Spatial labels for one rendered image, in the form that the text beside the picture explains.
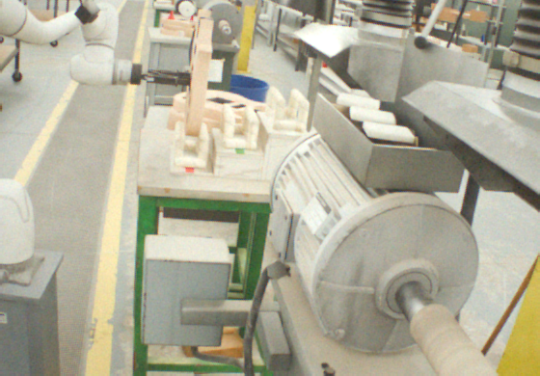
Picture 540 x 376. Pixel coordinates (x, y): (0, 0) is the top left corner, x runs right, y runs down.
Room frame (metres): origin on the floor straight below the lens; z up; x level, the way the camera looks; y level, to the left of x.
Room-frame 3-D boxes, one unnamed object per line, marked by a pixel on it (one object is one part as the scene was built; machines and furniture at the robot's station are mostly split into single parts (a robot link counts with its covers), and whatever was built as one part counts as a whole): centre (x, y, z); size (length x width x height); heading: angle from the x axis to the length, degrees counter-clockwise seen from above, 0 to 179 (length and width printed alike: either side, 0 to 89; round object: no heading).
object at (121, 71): (1.93, 0.53, 1.23); 0.09 x 0.06 x 0.09; 11
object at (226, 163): (2.01, 0.12, 0.98); 0.27 x 0.16 x 0.09; 12
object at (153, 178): (2.05, 0.18, 0.55); 0.62 x 0.58 x 0.76; 13
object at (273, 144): (2.04, -0.03, 1.02); 0.27 x 0.15 x 0.17; 12
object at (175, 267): (0.93, 0.08, 0.99); 0.24 x 0.21 x 0.26; 13
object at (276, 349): (0.87, -0.06, 1.02); 0.13 x 0.04 x 0.04; 13
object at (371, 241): (0.90, -0.17, 1.25); 0.41 x 0.27 x 0.26; 13
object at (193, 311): (0.94, 0.03, 1.02); 0.19 x 0.04 x 0.04; 103
